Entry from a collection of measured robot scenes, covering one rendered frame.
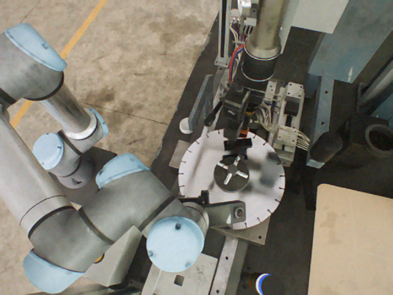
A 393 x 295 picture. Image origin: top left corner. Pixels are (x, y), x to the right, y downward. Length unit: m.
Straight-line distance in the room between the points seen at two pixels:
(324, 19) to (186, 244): 0.46
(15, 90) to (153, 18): 2.39
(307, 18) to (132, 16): 2.56
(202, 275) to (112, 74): 2.02
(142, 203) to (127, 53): 2.29
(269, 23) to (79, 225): 0.45
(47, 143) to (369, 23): 0.94
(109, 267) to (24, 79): 0.55
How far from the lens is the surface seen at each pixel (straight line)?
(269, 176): 0.80
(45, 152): 0.96
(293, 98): 1.05
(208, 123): 0.55
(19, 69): 0.60
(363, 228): 1.09
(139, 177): 0.38
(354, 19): 0.58
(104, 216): 0.38
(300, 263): 0.99
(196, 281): 0.79
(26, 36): 0.61
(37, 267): 0.41
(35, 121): 2.48
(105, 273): 0.85
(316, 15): 0.55
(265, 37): 0.53
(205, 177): 0.78
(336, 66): 0.65
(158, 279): 0.81
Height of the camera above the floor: 1.69
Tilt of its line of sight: 65 degrees down
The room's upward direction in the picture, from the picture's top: 6 degrees counter-clockwise
